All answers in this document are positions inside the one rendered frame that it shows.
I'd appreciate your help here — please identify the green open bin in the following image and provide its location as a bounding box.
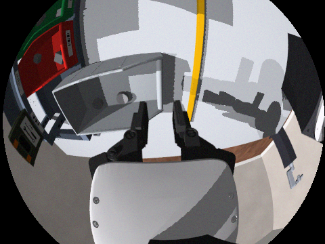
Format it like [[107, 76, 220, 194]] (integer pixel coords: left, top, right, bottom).
[[17, 0, 74, 60]]

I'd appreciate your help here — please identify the yellow vertical bar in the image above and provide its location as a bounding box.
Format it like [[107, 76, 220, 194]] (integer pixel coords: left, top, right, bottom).
[[187, 0, 204, 121]]

